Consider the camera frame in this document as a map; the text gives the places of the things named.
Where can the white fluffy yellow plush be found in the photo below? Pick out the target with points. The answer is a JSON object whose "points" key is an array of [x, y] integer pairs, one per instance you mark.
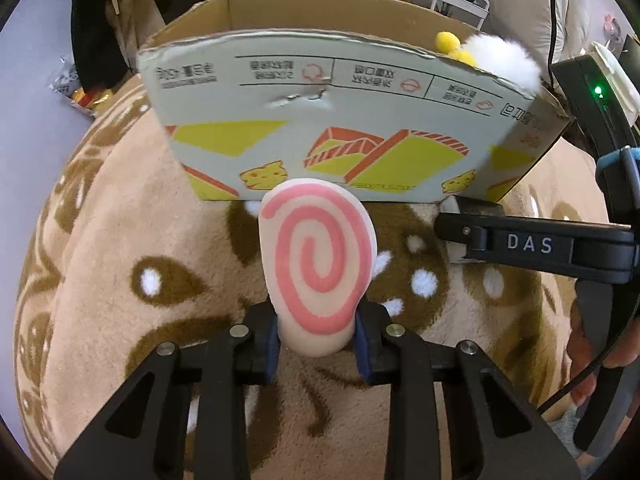
{"points": [[505, 59]]}

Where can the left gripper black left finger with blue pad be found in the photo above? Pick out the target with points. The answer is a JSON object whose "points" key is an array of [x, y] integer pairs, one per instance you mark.
{"points": [[181, 404]]}

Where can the beige brown patterned rug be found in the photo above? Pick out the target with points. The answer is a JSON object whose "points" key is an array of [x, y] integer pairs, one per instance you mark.
{"points": [[125, 256]]}

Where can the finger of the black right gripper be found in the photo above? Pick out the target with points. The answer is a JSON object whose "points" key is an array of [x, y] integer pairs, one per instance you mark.
{"points": [[455, 233]]}

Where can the snack bag by wall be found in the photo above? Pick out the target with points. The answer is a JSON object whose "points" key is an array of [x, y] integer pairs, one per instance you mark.
{"points": [[65, 83]]}

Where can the cream quilted bedding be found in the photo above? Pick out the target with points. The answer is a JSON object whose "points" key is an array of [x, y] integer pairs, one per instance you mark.
{"points": [[561, 28]]}

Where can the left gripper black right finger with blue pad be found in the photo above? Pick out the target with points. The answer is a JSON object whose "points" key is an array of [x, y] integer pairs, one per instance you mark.
{"points": [[452, 409]]}

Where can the beige hanging coat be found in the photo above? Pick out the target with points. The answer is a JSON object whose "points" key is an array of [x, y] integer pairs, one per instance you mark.
{"points": [[135, 5]]}

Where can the white metal cart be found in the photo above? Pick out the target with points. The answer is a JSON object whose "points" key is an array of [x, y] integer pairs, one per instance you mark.
{"points": [[478, 8]]}

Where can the pink spiral roll plush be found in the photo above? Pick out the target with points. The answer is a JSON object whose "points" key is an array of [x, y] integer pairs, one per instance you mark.
{"points": [[318, 248]]}

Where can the printed cardboard box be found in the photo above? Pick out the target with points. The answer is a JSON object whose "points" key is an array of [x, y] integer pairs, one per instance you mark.
{"points": [[255, 92]]}

